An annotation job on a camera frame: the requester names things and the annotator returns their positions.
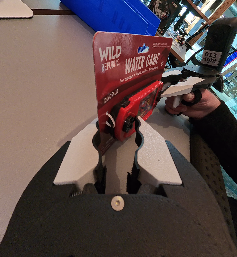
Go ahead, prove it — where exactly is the person's right hand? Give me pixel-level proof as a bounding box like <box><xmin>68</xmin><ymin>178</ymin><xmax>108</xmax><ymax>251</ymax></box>
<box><xmin>165</xmin><ymin>88</ymin><xmax>221</xmax><ymax>119</ymax></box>

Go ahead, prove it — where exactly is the person's right forearm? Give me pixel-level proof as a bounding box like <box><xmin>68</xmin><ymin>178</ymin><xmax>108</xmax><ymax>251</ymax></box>
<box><xmin>189</xmin><ymin>99</ymin><xmax>237</xmax><ymax>187</ymax></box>

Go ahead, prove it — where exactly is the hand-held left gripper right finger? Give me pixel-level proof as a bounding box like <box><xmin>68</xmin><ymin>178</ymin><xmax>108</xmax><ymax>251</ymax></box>
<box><xmin>127</xmin><ymin>116</ymin><xmax>183</xmax><ymax>194</ymax></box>

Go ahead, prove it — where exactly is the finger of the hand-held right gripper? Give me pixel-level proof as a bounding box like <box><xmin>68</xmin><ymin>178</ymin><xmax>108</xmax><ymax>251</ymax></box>
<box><xmin>160</xmin><ymin>68</ymin><xmax>188</xmax><ymax>89</ymax></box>
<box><xmin>160</xmin><ymin>77</ymin><xmax>205</xmax><ymax>99</ymax></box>

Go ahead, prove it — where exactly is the blue plastic bin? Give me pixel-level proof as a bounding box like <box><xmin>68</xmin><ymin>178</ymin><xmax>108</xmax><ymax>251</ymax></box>
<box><xmin>60</xmin><ymin>0</ymin><xmax>161</xmax><ymax>36</ymax></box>

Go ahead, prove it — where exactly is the black printed cardboard box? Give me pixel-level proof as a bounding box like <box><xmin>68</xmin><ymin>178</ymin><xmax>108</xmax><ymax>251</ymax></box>
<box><xmin>149</xmin><ymin>0</ymin><xmax>183</xmax><ymax>33</ymax></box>

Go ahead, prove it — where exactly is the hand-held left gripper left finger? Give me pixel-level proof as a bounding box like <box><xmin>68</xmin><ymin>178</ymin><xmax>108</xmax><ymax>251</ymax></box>
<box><xmin>53</xmin><ymin>117</ymin><xmax>107</xmax><ymax>194</ymax></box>

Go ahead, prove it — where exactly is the white monitor stand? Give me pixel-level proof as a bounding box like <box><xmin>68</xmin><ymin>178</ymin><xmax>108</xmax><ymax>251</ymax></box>
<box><xmin>0</xmin><ymin>0</ymin><xmax>34</xmax><ymax>19</ymax></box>

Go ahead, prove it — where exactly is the cluttered background table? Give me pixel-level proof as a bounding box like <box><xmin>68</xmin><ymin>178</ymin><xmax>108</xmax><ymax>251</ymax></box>
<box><xmin>167</xmin><ymin>33</ymin><xmax>189</xmax><ymax>63</ymax></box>

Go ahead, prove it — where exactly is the red carded water game toy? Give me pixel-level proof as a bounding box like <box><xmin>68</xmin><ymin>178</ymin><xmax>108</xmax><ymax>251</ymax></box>
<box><xmin>92</xmin><ymin>31</ymin><xmax>173</xmax><ymax>156</ymax></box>

